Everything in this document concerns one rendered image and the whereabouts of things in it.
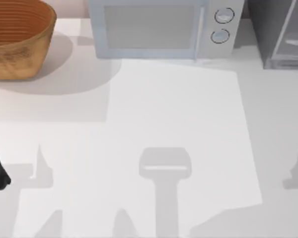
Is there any pale microwave oven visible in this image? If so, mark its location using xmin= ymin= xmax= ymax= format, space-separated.
xmin=86 ymin=0 xmax=245 ymax=60

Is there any microwave oven door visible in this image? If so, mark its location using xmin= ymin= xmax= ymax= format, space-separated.
xmin=88 ymin=0 xmax=206 ymax=60

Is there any wooden basket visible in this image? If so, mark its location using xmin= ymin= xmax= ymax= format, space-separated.
xmin=0 ymin=0 xmax=58 ymax=80

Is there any round microwave knob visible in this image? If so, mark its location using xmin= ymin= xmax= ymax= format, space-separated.
xmin=210 ymin=28 xmax=231 ymax=45
xmin=214 ymin=7 xmax=235 ymax=24

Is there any microwave door handle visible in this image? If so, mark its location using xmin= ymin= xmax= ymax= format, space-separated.
xmin=194 ymin=6 xmax=205 ymax=60

